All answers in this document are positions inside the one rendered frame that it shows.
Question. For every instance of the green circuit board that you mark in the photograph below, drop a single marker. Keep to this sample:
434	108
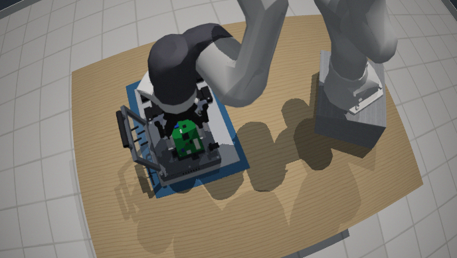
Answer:
186	138

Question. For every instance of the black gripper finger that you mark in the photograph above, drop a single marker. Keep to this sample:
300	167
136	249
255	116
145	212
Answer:
168	127
198	120

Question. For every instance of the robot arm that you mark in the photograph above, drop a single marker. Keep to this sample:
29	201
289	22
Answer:
357	29

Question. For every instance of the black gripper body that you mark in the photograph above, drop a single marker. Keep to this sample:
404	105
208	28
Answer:
180	116

